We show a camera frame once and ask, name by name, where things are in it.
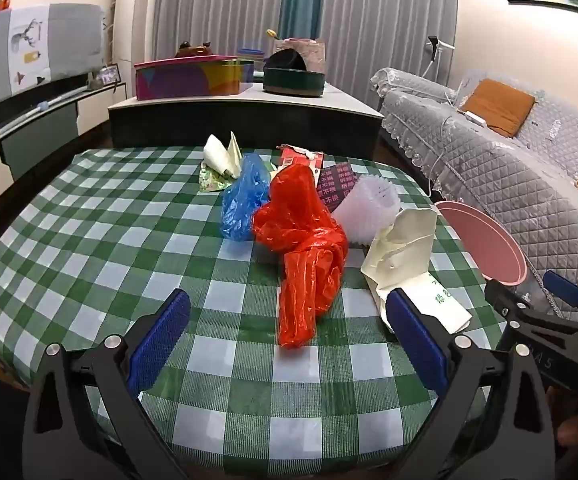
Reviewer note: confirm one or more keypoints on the red snack packet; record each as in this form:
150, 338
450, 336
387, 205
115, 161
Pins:
309, 162

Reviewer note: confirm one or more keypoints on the red plastic bag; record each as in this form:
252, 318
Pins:
299, 230

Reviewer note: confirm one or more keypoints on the green checked tablecloth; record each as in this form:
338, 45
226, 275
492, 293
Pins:
119, 240

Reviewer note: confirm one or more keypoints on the pink bowl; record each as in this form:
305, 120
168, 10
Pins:
299, 39

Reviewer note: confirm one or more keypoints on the black television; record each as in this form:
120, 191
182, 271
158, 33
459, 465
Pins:
19, 97

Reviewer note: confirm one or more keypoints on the dark printed packet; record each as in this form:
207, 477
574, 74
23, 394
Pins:
336, 182

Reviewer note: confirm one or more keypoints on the grey deer-print tv cover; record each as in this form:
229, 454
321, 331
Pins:
64, 40

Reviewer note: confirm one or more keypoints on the small grey figurine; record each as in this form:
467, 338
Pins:
92, 80

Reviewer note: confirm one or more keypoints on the green round bowl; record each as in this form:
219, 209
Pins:
294, 85

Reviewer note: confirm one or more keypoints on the tv cabinet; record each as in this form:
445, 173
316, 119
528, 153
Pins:
89, 110

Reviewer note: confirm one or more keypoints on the white standing air conditioner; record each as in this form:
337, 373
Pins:
136, 20

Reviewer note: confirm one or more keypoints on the white foam net sleeve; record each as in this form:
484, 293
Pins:
364, 205

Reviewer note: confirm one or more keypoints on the cream paper carton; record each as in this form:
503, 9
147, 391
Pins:
404, 245

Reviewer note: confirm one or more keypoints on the white power strip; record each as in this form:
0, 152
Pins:
474, 118

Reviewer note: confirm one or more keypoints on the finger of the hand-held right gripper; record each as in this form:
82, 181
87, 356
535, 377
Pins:
509, 302
564, 285

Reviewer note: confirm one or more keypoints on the white rod blue grip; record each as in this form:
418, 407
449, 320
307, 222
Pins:
44, 106

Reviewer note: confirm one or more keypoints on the blue plastic bag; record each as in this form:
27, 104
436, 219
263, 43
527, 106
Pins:
241, 200

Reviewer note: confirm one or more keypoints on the white paper wrapper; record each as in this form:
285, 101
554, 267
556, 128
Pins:
219, 152

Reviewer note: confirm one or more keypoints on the photo frame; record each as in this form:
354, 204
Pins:
110, 75

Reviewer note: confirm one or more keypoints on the orange cushion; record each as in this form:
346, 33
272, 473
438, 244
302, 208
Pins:
499, 107

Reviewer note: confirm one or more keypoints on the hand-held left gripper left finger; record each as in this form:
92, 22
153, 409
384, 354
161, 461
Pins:
161, 342

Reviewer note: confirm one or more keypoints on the pink plastic bin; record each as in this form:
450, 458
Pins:
479, 240

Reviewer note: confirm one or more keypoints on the grey curtain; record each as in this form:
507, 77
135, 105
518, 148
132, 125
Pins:
389, 20
214, 5

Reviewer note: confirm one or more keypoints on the pink printed bag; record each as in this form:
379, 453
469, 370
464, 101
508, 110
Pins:
315, 57

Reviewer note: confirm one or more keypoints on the thin green plant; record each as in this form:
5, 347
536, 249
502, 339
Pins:
107, 35

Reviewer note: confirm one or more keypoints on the person's right hand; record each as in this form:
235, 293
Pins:
571, 425

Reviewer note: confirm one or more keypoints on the colourful tin box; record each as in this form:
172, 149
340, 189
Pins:
184, 80

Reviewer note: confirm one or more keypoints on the black bowl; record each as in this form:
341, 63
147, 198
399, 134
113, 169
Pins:
286, 60

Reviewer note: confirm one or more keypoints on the dark coffee table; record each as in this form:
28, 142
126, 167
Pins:
244, 120

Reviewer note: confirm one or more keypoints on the brown teapot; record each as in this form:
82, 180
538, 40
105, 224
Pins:
194, 51

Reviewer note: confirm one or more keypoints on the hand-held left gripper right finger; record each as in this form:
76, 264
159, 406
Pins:
416, 345

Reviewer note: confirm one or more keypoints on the grey quilted sofa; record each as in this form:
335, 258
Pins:
494, 160

